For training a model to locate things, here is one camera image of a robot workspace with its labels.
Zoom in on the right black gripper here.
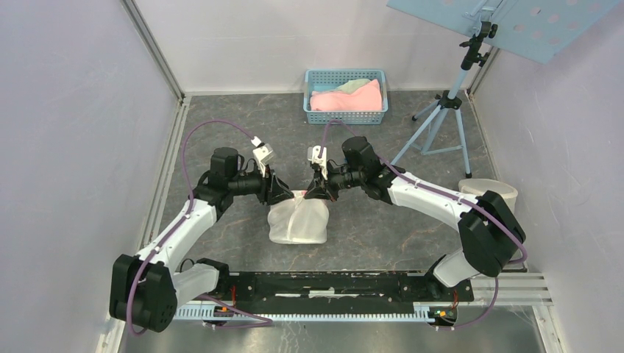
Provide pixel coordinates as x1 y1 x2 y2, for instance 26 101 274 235
304 162 364 203

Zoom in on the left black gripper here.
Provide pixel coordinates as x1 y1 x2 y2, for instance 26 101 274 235
229 161 294 207

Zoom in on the white mesh laundry bag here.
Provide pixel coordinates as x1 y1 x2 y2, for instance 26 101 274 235
267 190 329 245

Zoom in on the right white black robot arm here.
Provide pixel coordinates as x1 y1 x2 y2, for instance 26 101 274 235
305 136 527 300

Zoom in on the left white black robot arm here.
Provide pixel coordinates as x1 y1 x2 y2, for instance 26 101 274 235
109 143 294 332

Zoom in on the blue plastic basket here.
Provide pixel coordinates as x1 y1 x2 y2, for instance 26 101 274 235
303 69 389 125

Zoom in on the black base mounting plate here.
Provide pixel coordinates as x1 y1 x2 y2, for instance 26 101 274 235
210 271 475 315

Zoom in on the pink cloth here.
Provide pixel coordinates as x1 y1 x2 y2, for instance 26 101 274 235
309 79 384 112

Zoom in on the light green cloth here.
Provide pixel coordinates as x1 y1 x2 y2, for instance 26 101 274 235
334 79 371 94

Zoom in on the white round tub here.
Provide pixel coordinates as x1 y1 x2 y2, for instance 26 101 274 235
458 178 519 214

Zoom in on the blue tripod stand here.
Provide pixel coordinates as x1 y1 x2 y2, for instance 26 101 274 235
391 21 498 179

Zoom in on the light blue perforated board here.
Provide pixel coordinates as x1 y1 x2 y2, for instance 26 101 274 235
387 0 621 64

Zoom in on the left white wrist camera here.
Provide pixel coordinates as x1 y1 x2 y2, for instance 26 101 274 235
251 136 274 171

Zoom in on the light blue cable rail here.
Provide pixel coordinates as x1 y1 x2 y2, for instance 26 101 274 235
174 302 435 324

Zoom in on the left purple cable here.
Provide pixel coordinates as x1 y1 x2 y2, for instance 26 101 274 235
125 119 274 337

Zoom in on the purple cable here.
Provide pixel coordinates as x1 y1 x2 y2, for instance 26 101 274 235
319 119 529 332
125 119 274 337

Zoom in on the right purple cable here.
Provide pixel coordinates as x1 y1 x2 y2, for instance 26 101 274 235
319 119 529 332

